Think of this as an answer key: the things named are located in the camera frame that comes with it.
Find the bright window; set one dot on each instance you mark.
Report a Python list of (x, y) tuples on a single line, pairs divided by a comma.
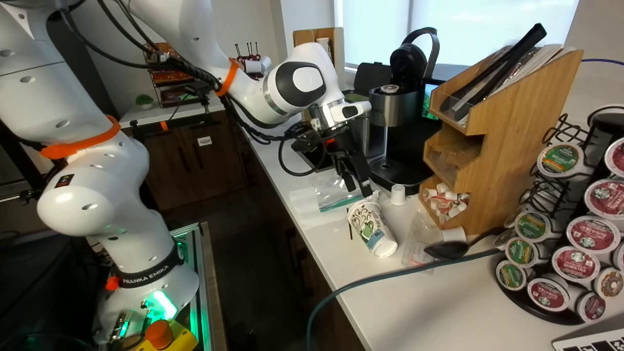
[(481, 25)]

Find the bamboo condiment organizer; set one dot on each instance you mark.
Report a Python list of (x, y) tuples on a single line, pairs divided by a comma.
[(514, 142)]

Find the clear zip bag green stripe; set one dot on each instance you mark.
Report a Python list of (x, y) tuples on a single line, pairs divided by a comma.
[(335, 195)]

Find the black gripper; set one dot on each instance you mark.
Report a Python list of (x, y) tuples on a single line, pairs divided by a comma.
[(339, 144)]

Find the crumpled clear plastic wrap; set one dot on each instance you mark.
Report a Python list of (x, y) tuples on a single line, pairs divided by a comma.
[(421, 240)]

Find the black tongs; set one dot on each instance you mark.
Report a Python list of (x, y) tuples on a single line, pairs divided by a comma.
[(501, 64)]

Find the black oval scoop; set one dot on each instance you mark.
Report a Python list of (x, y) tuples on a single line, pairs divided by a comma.
[(448, 250)]

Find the white green logo container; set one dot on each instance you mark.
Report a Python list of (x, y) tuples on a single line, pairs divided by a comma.
[(146, 100)]

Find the yellow emergency stop button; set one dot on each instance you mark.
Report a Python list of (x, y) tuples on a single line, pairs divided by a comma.
[(163, 334)]

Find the brown wooden cabinet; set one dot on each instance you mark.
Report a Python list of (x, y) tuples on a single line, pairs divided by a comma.
[(196, 166)]

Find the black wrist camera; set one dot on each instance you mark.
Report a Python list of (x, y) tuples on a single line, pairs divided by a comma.
[(309, 142)]

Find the printed paper coffee cup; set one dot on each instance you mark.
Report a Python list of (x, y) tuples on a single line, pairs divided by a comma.
[(374, 230)]

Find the white plastic coffee pod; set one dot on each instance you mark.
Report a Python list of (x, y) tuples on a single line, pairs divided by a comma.
[(399, 193)]

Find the checkerboard calibration board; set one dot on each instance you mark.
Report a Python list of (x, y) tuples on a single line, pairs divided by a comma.
[(592, 341)]

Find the black silver coffee machine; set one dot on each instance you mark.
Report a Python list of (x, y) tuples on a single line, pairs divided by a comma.
[(407, 137)]

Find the green lit robot stand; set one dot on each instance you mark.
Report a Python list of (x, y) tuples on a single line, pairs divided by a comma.
[(187, 250)]

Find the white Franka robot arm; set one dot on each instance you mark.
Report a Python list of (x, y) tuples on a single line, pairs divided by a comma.
[(85, 195)]

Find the steel lidded trash bin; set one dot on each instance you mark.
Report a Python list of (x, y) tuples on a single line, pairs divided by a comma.
[(362, 127)]

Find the wooden cup dispenser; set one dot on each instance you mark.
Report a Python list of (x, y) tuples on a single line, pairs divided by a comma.
[(306, 37)]

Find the green lid coffee pod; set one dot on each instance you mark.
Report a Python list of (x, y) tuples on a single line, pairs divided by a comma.
[(510, 275), (561, 160), (532, 224), (520, 252)]

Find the small creamer cup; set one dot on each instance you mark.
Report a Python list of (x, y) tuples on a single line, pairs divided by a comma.
[(456, 211), (442, 205), (463, 197)]

